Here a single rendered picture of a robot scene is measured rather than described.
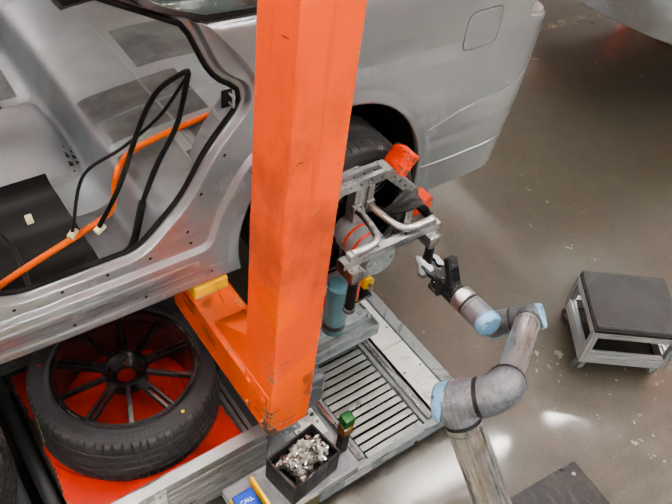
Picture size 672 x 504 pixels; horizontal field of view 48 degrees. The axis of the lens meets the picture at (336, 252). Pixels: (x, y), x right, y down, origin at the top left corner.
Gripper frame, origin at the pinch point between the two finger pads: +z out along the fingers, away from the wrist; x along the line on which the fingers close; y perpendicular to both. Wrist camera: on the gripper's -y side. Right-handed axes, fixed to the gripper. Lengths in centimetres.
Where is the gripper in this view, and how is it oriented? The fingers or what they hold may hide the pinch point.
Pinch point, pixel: (423, 254)
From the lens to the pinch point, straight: 273.1
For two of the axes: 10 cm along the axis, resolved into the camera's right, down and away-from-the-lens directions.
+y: -1.0, 7.0, 7.1
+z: -5.8, -6.2, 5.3
